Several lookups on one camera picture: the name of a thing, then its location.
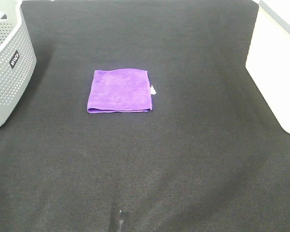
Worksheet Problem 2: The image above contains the purple towel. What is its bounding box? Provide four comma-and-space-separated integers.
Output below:
87, 69, 153, 114

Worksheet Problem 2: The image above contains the black fabric table mat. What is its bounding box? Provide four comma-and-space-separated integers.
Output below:
0, 0, 290, 232

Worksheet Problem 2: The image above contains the white box at right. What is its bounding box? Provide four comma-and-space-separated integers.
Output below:
246, 0, 290, 134

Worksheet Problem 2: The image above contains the grey perforated plastic basket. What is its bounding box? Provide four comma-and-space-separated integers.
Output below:
0, 0, 37, 127

